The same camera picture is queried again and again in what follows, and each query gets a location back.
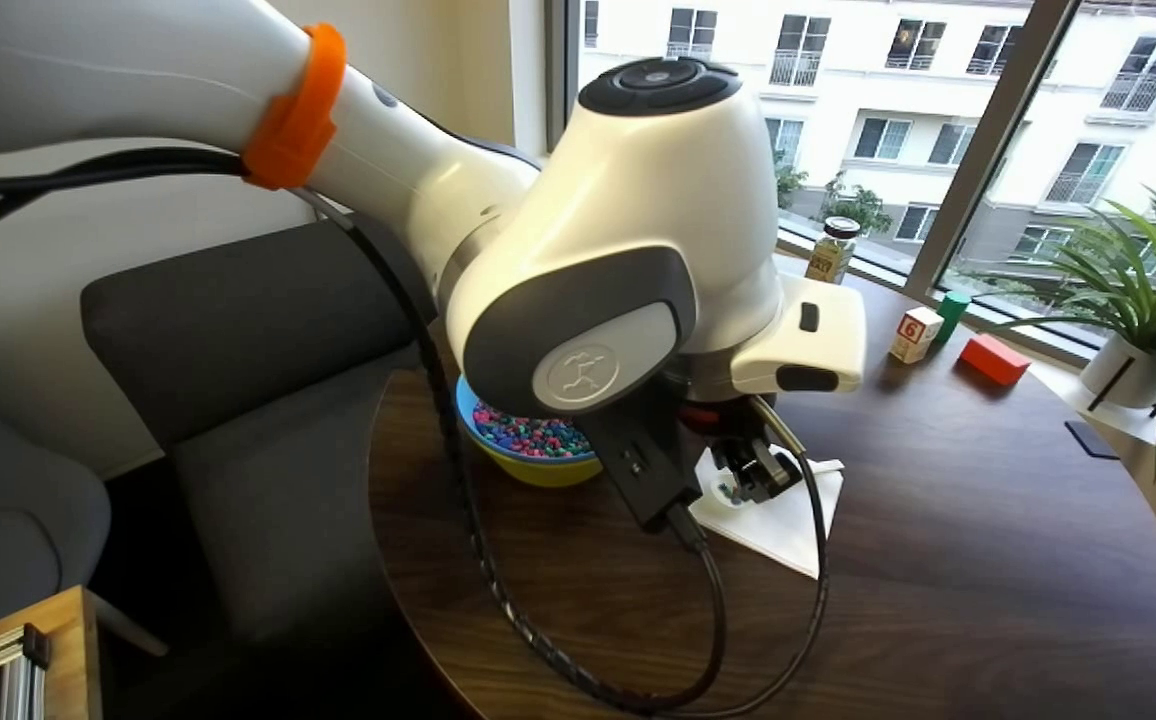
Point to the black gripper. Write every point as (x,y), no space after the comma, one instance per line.
(736,422)

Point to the colorful beads substance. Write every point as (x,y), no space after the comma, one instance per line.
(528,436)

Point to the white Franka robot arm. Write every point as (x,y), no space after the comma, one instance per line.
(630,202)

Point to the blue and yellow bowl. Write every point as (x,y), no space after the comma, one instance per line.
(536,470)

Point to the white paper napkin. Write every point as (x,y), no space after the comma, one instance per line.
(779,543)

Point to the white printed cube block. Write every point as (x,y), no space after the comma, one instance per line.
(912,336)

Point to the glass jar with dark lid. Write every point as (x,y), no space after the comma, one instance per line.
(832,250)

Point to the green block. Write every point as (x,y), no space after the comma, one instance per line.
(954,313)

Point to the red block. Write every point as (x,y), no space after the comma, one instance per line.
(994,362)

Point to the potted green plant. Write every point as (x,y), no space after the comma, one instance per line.
(1139,306)

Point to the white apartment building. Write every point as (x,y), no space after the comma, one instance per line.
(897,81)

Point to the dark grey cushioned bench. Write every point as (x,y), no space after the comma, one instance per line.
(240,403)

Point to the grey blue chair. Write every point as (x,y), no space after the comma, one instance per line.
(11,520)

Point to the wooden cart with aluminium rails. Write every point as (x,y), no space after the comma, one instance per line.
(30,667)

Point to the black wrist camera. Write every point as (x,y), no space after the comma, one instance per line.
(648,463)

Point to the grey window frame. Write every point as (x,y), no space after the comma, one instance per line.
(983,147)

